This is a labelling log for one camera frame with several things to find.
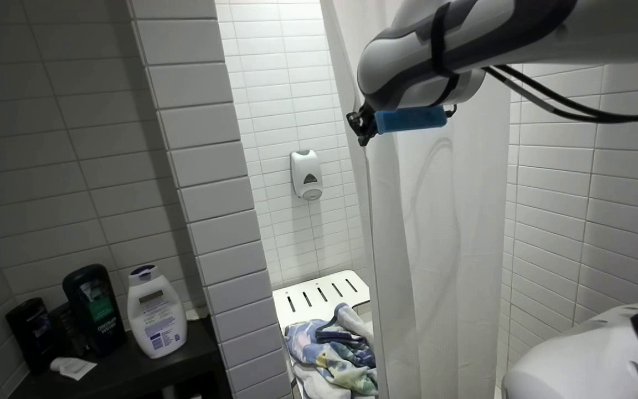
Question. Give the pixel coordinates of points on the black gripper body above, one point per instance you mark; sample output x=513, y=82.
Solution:
x=364, y=124

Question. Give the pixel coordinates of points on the white shower curtain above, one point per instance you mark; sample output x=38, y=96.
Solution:
x=437, y=245

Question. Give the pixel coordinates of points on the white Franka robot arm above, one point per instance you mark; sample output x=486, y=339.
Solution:
x=613, y=29

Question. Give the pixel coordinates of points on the white slotted shower seat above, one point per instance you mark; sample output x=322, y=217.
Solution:
x=320, y=290

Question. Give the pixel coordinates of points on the blue floral towel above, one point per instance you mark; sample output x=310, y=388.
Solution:
x=332, y=357

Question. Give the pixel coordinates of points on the white lotion pump bottle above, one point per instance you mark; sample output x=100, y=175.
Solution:
x=155, y=317

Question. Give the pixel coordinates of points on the black green body wash bottle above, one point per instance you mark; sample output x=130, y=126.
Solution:
x=93, y=310

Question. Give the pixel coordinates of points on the black shelf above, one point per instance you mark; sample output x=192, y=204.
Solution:
x=134, y=369

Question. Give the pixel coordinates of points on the white crumpled tissue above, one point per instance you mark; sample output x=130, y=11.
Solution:
x=72, y=369

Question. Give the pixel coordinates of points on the small dark bottle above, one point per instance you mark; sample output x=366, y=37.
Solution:
x=31, y=334

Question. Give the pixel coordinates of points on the white wall soap dispenser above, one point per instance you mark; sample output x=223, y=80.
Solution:
x=306, y=173

